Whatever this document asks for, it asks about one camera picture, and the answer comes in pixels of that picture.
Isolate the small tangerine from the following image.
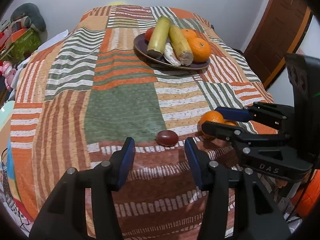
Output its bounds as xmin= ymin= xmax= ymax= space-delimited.
xmin=198 ymin=111 xmax=225 ymax=138
xmin=224 ymin=120 xmax=238 ymax=126

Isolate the large orange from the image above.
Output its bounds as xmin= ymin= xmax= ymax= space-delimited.
xmin=188 ymin=37 xmax=211 ymax=63
xmin=181 ymin=29 xmax=197 ymax=41

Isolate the yellow sugarcane piece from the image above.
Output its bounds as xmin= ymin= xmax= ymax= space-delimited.
xmin=169 ymin=25 xmax=194 ymax=66

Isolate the green sugarcane piece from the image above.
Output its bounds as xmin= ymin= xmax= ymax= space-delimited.
xmin=147 ymin=16 xmax=171 ymax=57

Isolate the red tomato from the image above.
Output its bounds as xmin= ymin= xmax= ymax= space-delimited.
xmin=144 ymin=27 xmax=154 ymax=42

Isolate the white sliding wardrobe door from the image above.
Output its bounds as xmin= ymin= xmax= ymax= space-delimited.
xmin=267 ymin=16 xmax=319 ymax=107

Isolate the wooden door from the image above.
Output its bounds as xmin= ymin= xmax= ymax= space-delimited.
xmin=245 ymin=0 xmax=313 ymax=88

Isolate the patchwork striped blanket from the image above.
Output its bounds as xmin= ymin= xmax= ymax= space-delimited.
xmin=10 ymin=5 xmax=273 ymax=239

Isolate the light green bowl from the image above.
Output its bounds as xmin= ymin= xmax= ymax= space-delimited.
xmin=0 ymin=101 xmax=15 ymax=129

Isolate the purple ceramic plate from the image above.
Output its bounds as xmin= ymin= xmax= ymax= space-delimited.
xmin=133 ymin=34 xmax=210 ymax=70

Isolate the pink rabbit toy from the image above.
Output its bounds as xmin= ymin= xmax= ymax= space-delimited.
xmin=1 ymin=61 xmax=17 ymax=91

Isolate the green patterned box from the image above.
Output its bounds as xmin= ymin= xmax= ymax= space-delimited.
xmin=1 ymin=28 xmax=41 ymax=63

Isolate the white cloth pile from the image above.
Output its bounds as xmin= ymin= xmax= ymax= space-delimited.
xmin=37 ymin=30 xmax=69 ymax=52

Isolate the grey neck pillow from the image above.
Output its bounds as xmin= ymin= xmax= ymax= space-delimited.
xmin=10 ymin=3 xmax=46 ymax=33

